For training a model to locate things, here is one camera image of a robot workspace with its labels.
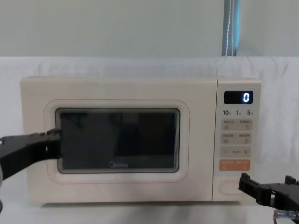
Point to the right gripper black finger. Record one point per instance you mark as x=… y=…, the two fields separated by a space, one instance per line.
x=292 y=180
x=255 y=190

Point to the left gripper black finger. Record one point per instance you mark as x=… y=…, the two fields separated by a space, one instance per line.
x=54 y=135
x=53 y=150

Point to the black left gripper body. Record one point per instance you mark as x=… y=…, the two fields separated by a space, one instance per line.
x=21 y=151

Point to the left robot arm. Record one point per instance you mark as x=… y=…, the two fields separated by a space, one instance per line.
x=1 y=172

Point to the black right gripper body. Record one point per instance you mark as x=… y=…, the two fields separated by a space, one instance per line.
x=287 y=198

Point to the cream microwave oven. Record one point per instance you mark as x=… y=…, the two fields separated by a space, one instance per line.
x=121 y=91

